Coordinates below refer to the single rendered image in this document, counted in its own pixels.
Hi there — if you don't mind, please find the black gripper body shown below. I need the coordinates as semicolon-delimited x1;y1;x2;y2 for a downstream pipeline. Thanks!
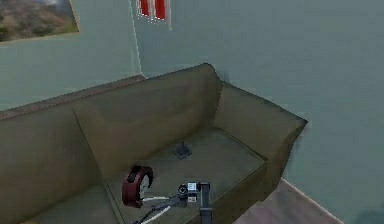
168;183;190;209

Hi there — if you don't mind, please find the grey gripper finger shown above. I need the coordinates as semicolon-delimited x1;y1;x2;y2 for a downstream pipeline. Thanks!
141;196;172;203
132;203;174;224

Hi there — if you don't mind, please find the framed landscape picture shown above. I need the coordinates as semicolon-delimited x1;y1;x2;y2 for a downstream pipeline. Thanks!
0;0;80;44

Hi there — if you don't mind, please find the dark red round clock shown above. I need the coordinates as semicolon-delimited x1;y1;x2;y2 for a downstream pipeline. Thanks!
121;165;155;209

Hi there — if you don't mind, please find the small dark grey object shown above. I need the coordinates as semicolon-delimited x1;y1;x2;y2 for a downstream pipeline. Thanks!
171;141;193;160

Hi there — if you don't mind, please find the olive green sofa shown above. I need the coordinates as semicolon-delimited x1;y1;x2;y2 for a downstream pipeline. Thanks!
0;62;309;224

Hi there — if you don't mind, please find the red and white wall picture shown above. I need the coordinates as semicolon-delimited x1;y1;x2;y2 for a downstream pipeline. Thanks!
136;0;172;30

